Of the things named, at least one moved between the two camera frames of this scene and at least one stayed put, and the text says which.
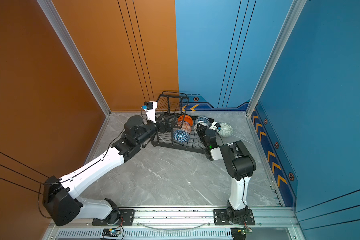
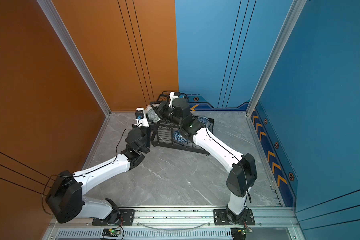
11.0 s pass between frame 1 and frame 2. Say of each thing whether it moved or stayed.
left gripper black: moved
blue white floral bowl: stayed
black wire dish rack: stayed
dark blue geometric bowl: stayed
